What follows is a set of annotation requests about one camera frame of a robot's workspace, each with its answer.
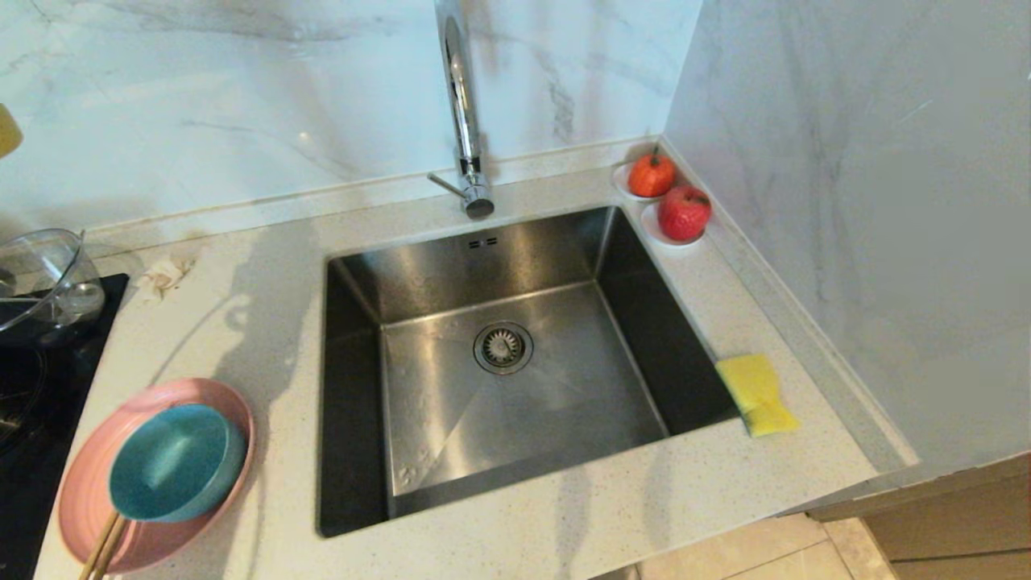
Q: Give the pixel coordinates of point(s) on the clear glass bowl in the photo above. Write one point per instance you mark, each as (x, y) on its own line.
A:
(44, 278)

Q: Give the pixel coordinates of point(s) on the small white dish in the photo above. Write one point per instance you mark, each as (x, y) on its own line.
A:
(648, 225)
(619, 183)

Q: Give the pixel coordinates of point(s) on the stainless steel sink basin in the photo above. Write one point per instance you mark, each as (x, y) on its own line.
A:
(451, 266)

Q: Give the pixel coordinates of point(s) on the round metal drain strainer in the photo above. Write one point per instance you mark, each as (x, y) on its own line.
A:
(503, 347)

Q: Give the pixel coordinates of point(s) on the yellow sponge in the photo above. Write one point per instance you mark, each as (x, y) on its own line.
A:
(759, 395)

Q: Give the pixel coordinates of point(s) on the teal bowl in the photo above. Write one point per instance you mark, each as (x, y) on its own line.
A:
(169, 466)

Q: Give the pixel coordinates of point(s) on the orange persimmon fruit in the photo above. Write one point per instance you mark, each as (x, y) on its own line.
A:
(651, 177)

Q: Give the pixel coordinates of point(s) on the crumpled white tissue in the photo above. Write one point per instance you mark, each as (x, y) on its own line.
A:
(163, 276)

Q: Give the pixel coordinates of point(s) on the pink plate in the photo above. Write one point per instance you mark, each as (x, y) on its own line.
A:
(84, 487)

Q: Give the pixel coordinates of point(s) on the wooden chopstick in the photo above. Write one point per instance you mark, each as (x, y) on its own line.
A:
(97, 548)
(109, 552)

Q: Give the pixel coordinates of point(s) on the wooden cabinet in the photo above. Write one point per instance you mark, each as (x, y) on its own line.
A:
(950, 524)

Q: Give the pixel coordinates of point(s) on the chrome kitchen faucet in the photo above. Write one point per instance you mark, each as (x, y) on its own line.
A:
(463, 105)

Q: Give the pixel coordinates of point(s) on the red apple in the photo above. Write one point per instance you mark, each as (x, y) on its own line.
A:
(684, 214)

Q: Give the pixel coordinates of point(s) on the black induction cooktop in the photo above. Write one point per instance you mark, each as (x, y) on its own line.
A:
(36, 419)

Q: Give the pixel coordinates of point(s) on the yellow-capped orange dish soap bottle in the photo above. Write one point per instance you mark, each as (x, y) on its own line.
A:
(8, 130)

